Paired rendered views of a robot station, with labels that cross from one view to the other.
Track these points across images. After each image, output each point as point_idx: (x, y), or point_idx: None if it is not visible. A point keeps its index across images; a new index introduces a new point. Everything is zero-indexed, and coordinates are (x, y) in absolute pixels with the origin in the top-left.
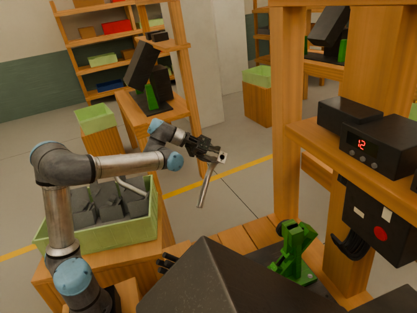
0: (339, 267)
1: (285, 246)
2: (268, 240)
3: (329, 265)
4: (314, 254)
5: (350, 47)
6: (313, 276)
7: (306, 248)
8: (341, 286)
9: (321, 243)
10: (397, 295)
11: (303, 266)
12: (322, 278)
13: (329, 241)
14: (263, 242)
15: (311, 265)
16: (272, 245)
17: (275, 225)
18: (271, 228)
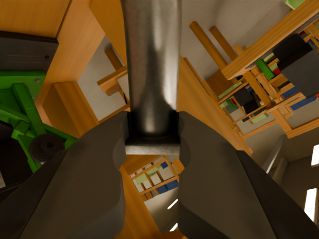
0: (59, 125)
1: (23, 147)
2: (29, 17)
3: (58, 106)
4: (65, 68)
5: None
6: (33, 98)
7: (67, 58)
8: (48, 110)
9: (89, 59)
10: None
11: (33, 89)
12: (42, 89)
13: (75, 135)
14: (14, 15)
15: (48, 76)
16: (24, 42)
17: (75, 0)
18: (61, 0)
